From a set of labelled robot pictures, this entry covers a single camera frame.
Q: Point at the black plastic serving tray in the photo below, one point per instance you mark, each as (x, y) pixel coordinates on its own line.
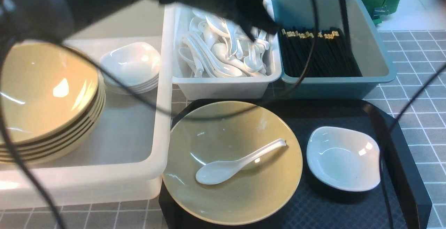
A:
(314, 205)

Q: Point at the bottom stacked tan bowl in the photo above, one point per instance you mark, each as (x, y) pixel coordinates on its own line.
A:
(63, 146)

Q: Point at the white spoon bin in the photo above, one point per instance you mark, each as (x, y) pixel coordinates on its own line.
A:
(206, 87)

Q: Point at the white ceramic soup spoon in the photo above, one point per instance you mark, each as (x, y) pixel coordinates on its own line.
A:
(220, 171)

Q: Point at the pile of white spoons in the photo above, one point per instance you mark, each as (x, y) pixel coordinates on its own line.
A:
(216, 48)

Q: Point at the teal chopstick bin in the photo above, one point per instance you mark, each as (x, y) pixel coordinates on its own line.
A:
(374, 62)

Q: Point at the stack of white sauce dishes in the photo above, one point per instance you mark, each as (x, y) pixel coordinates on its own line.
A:
(137, 65)

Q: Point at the pile of black chopsticks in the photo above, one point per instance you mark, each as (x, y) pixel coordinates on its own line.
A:
(330, 58)

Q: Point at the tan noodle bowl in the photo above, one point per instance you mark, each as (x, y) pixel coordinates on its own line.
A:
(259, 189)

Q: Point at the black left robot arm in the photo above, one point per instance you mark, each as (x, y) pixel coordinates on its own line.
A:
(60, 19)

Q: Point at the white sauce dish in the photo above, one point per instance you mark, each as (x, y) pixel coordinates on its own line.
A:
(344, 159)

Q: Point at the large white plastic bin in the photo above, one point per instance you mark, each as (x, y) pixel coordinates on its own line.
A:
(126, 153)

